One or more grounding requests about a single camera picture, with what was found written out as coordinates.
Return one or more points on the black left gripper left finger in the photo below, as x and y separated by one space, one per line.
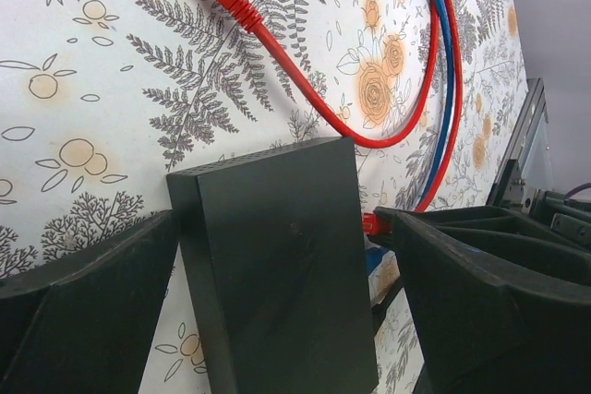
84 322

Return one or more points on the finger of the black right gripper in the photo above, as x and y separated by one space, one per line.
506 234

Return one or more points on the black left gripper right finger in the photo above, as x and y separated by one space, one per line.
485 324

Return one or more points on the black network switch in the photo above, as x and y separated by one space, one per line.
274 254

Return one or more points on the floral patterned table mat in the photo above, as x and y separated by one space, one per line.
100 99

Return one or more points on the aluminium frame rail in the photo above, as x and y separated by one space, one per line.
525 164

